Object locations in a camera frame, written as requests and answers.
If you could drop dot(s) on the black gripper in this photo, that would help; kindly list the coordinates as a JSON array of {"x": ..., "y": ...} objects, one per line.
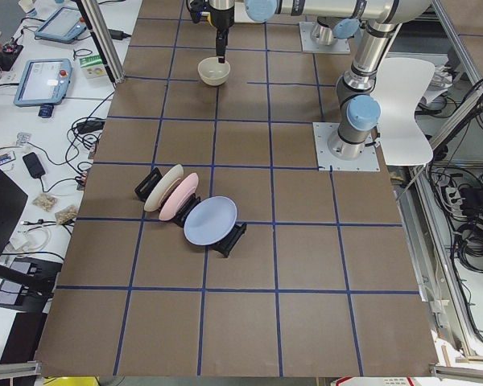
[{"x": 221, "y": 17}]

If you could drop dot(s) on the white ceramic bowl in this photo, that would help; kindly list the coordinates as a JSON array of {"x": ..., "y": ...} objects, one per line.
[{"x": 212, "y": 73}]

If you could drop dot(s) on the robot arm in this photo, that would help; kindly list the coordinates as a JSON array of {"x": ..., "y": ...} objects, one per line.
[{"x": 359, "y": 111}]

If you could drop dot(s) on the black power adapter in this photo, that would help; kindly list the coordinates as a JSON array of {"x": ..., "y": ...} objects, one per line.
[{"x": 118, "y": 35}]

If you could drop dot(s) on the green white carton box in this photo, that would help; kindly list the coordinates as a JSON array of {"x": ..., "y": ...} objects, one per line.
[{"x": 92, "y": 66}]

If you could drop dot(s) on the cream plate in rack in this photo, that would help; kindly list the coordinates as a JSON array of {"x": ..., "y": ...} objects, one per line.
[{"x": 163, "y": 188}]

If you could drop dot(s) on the pink plate in rack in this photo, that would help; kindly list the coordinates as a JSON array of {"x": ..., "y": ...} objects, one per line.
[{"x": 179, "y": 196}]

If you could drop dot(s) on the black dish rack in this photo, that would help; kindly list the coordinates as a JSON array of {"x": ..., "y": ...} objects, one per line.
[{"x": 224, "y": 246}]

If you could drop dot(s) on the blue teach pendant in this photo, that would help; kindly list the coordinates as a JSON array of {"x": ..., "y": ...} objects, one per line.
[
  {"x": 43, "y": 82},
  {"x": 65, "y": 25}
]

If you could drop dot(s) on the blue plate in rack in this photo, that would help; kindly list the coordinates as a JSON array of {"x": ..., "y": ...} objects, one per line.
[{"x": 210, "y": 220}]

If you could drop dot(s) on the white chair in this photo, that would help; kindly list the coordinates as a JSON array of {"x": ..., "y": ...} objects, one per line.
[{"x": 400, "y": 85}]

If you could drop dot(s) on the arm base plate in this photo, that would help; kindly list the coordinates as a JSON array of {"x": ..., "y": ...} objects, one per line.
[
  {"x": 333, "y": 154},
  {"x": 318, "y": 39}
]

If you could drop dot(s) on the aluminium frame post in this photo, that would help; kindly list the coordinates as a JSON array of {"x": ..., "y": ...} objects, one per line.
[{"x": 95, "y": 22}]

